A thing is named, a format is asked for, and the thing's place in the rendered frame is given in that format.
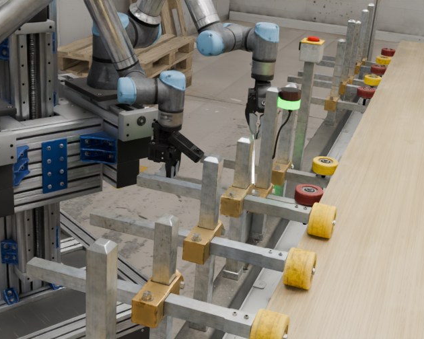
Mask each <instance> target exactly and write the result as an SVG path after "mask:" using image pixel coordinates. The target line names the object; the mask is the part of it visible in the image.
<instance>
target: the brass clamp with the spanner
mask: <svg viewBox="0 0 424 339"><path fill-rule="evenodd" d="M254 189H255V190H257V191H259V194H260V196H258V197H261V198H266V197H267V196H268V194H275V189H274V186H273V185H272V183H271V185H270V186H269V187H268V189H265V188H259V187H256V184H255V185H254Z"/></svg>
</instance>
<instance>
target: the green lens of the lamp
mask: <svg viewBox="0 0 424 339"><path fill-rule="evenodd" d="M299 105H300V100H299V101H298V102H288V101H284V100H281V99H280V98H279V104H278V106H279V107H280V108H284V109H288V110H296V109H298V108H299Z"/></svg>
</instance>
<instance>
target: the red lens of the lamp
mask: <svg viewBox="0 0 424 339"><path fill-rule="evenodd" d="M301 94H302V91H301V90H300V92H298V93H289V92H286V91H282V90H281V89H280V93H279V97H280V98H281V99H283V100H289V101H298V100H300V99H301Z"/></svg>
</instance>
